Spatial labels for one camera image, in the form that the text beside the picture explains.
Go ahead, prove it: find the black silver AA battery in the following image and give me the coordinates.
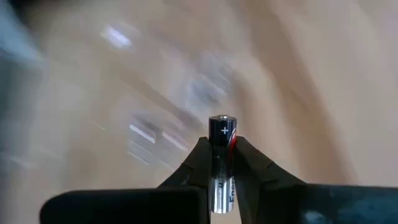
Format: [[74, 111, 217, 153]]
[[208, 114, 238, 215]]

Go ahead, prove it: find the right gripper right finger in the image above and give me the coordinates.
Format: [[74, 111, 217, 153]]
[[233, 136, 398, 224]]

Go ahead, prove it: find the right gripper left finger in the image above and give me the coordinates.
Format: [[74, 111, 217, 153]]
[[39, 136, 213, 224]]

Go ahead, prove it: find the clear plastic bin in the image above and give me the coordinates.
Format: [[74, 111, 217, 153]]
[[93, 18, 249, 175]]

